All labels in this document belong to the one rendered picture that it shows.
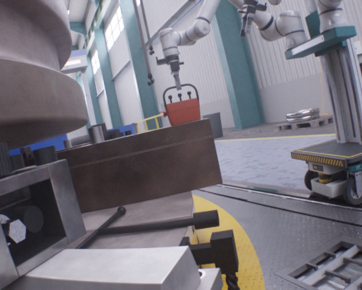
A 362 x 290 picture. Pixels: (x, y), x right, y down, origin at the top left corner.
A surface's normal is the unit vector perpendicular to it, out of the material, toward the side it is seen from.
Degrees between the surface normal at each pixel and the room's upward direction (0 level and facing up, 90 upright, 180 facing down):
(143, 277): 0
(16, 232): 90
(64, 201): 90
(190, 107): 97
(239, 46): 90
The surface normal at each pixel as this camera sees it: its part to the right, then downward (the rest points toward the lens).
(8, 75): 0.96, -0.20
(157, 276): -0.22, -0.97
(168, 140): 0.07, 0.05
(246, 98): 0.39, -0.03
